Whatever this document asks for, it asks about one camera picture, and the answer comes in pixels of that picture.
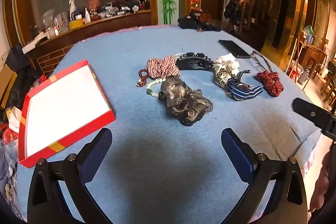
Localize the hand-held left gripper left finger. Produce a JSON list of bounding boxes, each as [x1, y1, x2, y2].
[[28, 127, 113, 224]]

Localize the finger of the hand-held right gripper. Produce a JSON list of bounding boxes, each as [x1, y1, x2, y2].
[[292, 97, 336, 141]]

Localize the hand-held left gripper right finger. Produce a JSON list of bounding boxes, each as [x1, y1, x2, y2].
[[221, 128, 307, 224]]

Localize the red dotted scrunchie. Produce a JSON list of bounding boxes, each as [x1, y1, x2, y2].
[[256, 70, 285, 97]]

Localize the red cardboard box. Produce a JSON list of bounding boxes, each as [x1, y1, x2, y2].
[[18, 59, 116, 169]]

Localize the blue striped bow hair clip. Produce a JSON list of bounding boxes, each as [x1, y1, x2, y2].
[[226, 70, 263, 101]]

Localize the brown organza scrunchie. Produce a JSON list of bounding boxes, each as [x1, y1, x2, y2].
[[157, 76, 213, 127]]

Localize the leopard print scrunchie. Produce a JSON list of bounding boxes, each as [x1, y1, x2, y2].
[[214, 68, 240, 88]]

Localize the white pearl bracelet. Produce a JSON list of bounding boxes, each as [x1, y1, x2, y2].
[[145, 78, 167, 98]]

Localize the white scrunchie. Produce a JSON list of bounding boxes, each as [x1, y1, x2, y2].
[[212, 53, 240, 77]]

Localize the person's right hand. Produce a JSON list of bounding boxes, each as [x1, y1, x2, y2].
[[310, 152, 334, 212]]

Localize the wooden chair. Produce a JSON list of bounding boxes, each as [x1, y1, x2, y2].
[[322, 61, 336, 104]]

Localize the wooden side table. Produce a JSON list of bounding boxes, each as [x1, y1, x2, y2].
[[299, 40, 327, 77]]

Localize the blue tablecloth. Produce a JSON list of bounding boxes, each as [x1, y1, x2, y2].
[[16, 25, 323, 224]]

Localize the eyeglasses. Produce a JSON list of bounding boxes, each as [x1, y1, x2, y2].
[[249, 50, 273, 73]]

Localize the white paper bag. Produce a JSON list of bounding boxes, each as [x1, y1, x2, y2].
[[8, 106, 23, 132]]

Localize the red plastic bag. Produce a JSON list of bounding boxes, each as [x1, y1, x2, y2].
[[0, 122, 21, 146]]

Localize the black hair claw clip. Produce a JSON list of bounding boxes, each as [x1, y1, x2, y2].
[[175, 51, 215, 73]]

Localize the red gingham scrunchie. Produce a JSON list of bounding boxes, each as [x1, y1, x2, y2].
[[146, 55, 181, 83]]

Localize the black smartphone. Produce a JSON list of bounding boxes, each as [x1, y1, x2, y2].
[[218, 39, 252, 59]]

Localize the black jacket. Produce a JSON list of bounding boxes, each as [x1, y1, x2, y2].
[[5, 46, 40, 109]]

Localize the wooden counter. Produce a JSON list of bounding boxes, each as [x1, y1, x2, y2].
[[22, 10, 152, 75]]

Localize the wooden stair railing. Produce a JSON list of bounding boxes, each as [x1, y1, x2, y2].
[[238, 0, 276, 35]]

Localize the yellow box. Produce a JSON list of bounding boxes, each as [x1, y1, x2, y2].
[[68, 19, 84, 30]]

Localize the clear plastic jars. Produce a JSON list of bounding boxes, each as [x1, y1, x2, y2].
[[54, 13, 69, 33]]

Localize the dark backpack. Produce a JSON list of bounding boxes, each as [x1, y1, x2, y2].
[[224, 0, 243, 26]]

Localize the black cloth bag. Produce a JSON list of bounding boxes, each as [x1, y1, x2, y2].
[[178, 11, 222, 32]]

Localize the pile of small containers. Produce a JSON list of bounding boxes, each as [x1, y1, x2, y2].
[[89, 0, 147, 17]]

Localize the white spray bottle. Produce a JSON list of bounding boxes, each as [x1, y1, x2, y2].
[[67, 0, 77, 22]]

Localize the dark red bead bracelet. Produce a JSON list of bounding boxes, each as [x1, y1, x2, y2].
[[138, 69, 153, 88]]

